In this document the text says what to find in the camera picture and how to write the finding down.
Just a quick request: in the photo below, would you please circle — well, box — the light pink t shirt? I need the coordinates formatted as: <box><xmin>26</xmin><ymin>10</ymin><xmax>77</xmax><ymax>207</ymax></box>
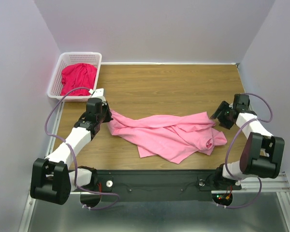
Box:
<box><xmin>108</xmin><ymin>110</ymin><xmax>227</xmax><ymax>164</ymax></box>

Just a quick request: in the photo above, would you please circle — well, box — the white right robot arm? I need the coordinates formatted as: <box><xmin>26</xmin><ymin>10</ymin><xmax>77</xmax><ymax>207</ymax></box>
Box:
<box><xmin>211</xmin><ymin>93</ymin><xmax>285</xmax><ymax>189</ymax></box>

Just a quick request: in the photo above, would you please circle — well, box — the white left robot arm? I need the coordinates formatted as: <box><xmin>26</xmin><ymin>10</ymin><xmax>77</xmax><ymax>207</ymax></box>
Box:
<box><xmin>30</xmin><ymin>97</ymin><xmax>112</xmax><ymax>205</ymax></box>

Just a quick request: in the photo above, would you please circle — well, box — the white plastic laundry basket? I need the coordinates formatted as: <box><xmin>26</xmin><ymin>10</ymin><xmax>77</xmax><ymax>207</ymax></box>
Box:
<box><xmin>47</xmin><ymin>52</ymin><xmax>102</xmax><ymax>100</ymax></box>

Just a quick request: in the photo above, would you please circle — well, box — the magenta t shirt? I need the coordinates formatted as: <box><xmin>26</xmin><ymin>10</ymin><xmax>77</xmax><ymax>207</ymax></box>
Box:
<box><xmin>61</xmin><ymin>63</ymin><xmax>97</xmax><ymax>96</ymax></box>

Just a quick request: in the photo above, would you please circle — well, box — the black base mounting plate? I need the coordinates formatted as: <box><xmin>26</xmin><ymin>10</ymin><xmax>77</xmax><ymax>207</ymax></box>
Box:
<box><xmin>85</xmin><ymin>170</ymin><xmax>241</xmax><ymax>202</ymax></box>

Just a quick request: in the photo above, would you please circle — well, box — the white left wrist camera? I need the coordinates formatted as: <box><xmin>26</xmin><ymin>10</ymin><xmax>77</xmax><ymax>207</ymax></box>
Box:
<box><xmin>89</xmin><ymin>88</ymin><xmax>105</xmax><ymax>101</ymax></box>

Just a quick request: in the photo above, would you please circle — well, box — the aluminium frame rail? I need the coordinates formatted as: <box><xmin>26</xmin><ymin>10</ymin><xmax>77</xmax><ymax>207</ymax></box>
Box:
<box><xmin>18</xmin><ymin>103</ymin><xmax>64</xmax><ymax>232</ymax></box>

